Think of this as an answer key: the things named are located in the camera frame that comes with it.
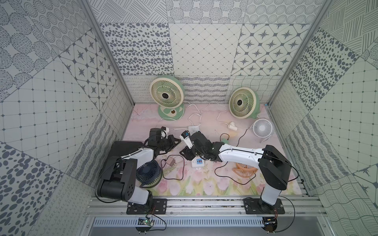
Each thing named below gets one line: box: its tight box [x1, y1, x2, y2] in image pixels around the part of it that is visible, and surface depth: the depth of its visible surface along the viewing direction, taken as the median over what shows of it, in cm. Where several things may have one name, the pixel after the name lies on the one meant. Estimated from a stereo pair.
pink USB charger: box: [165, 156, 177, 167], surface depth 90 cm
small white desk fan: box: [252, 118, 276, 143], surface depth 97 cm
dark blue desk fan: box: [135, 159, 163, 189], surface depth 80 cm
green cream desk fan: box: [228, 86, 261, 119], surface depth 105 cm
